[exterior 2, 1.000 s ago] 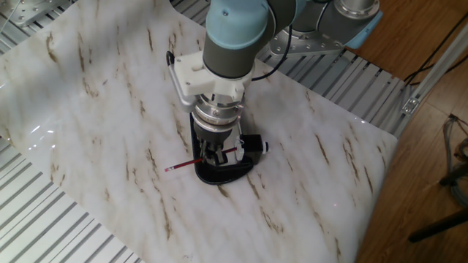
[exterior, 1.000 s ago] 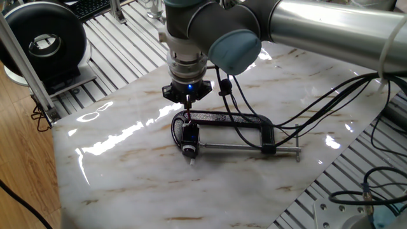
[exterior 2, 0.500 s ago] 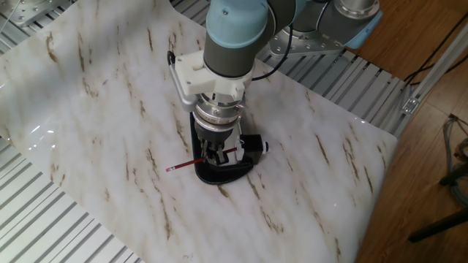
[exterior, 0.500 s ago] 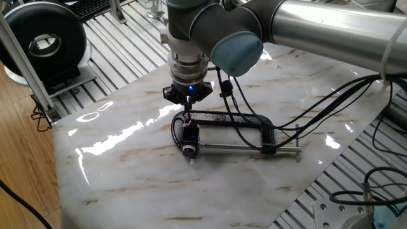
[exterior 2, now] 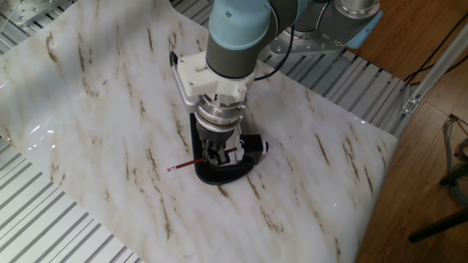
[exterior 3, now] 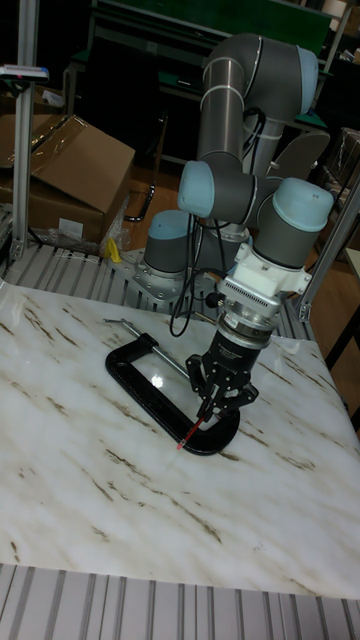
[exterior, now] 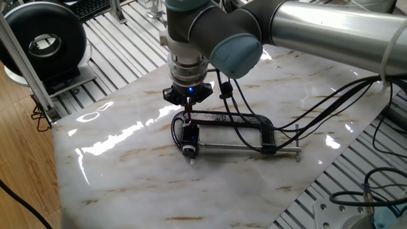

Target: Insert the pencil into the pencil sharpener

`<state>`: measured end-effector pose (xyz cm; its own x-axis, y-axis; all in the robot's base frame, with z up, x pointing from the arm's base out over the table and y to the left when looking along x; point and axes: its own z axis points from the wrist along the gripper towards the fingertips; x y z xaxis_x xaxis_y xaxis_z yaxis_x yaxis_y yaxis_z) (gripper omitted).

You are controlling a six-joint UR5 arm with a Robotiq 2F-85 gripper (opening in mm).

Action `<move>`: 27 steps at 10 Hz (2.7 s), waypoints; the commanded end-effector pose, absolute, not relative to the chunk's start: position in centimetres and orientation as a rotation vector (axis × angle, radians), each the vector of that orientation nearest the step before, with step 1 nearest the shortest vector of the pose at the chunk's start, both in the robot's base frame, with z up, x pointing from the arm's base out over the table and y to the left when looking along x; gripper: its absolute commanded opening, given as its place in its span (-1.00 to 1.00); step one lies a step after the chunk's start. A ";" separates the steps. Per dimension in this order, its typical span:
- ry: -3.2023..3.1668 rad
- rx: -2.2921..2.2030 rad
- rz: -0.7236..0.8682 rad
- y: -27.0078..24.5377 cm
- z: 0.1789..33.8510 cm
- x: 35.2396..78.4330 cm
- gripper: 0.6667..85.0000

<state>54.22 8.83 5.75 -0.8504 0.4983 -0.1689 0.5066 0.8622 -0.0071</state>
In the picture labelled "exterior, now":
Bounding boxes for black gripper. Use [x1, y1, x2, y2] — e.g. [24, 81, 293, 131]
[162, 81, 214, 108]

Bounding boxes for black and white pencil sharpener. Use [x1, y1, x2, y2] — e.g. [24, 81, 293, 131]
[180, 121, 202, 166]

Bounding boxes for black metal C-clamp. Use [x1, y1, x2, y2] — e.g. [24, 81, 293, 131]
[170, 109, 302, 162]

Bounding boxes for clear drinking glass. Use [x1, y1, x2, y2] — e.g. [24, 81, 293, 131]
[143, 0, 164, 19]

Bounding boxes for glossy marble pattern sheet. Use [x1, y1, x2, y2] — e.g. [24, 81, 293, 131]
[52, 43, 402, 229]

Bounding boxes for black computer keyboard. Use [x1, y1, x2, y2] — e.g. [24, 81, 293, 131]
[70, 0, 128, 20]

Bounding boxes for silver wrist flange ring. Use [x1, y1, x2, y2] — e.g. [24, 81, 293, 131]
[167, 52, 209, 89]

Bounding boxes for black gripper cable bundle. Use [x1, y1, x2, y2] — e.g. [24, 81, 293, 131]
[215, 68, 407, 153]

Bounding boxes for small aluminium bracket post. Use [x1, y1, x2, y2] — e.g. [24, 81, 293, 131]
[109, 0, 128, 25]

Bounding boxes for thin black wires by post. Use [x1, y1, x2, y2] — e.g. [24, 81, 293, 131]
[31, 104, 52, 133]

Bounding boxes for aluminium frame post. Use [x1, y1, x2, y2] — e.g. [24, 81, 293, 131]
[0, 12, 62, 125]

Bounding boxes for black ring device on stand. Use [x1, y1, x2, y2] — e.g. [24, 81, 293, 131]
[0, 1, 98, 98]

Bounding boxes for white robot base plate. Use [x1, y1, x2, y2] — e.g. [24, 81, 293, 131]
[313, 198, 378, 229]

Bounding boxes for black floor cable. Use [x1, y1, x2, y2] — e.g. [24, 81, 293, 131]
[0, 179, 54, 229]

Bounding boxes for black cables at robot base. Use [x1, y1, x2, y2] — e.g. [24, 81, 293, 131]
[329, 167, 407, 207]

